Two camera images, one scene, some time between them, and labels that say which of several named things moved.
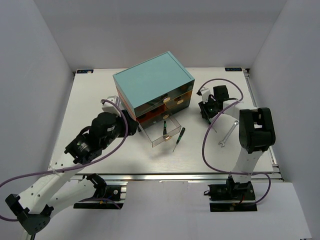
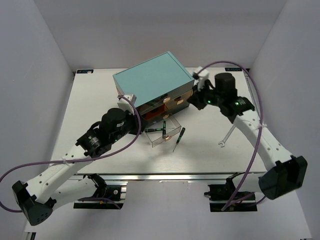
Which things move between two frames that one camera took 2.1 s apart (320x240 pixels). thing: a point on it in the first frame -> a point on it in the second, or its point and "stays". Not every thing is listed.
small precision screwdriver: x=210 y=120 -> x=151 y=130
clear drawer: x=155 y=131 stays
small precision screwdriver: x=179 y=138 stays
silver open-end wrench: x=235 y=123 stays
